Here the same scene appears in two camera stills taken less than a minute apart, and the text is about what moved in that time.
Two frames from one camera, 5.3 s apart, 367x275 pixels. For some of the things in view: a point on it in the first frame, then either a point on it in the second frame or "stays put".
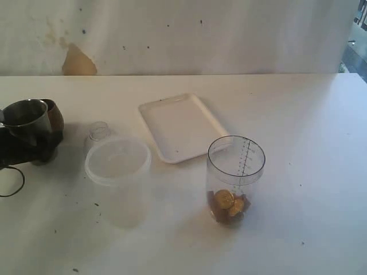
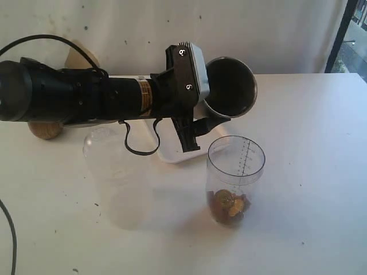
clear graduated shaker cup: [234, 164] stays put
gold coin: [224, 199] stays put
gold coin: [238, 207] stays put
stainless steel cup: [29, 118] -> [233, 87]
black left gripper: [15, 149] -> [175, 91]
